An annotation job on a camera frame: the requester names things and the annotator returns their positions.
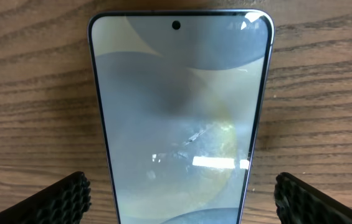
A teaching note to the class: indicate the Samsung Galaxy smartphone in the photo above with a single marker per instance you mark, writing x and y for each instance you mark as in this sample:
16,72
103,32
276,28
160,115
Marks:
180,95

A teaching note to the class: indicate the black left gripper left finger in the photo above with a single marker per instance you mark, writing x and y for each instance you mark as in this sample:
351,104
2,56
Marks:
63,202

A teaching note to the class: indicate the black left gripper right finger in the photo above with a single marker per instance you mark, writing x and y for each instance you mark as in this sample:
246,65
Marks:
299,203

